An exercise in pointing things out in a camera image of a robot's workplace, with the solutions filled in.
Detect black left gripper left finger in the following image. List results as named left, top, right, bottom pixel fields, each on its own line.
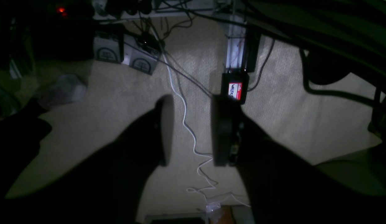
left=6, top=95, right=174, bottom=224

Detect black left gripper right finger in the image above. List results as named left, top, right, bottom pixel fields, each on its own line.
left=211, top=95, right=386, bottom=224

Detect black box with red label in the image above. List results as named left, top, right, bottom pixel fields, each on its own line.
left=221, top=71, right=249, bottom=105

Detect grey cardboard box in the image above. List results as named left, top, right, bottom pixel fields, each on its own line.
left=93, top=31, right=162, bottom=75

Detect white cable on floor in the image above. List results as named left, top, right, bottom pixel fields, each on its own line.
left=151, top=28, right=251, bottom=208

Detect aluminium frame leg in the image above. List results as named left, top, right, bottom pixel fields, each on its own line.
left=224, top=24, right=246, bottom=73

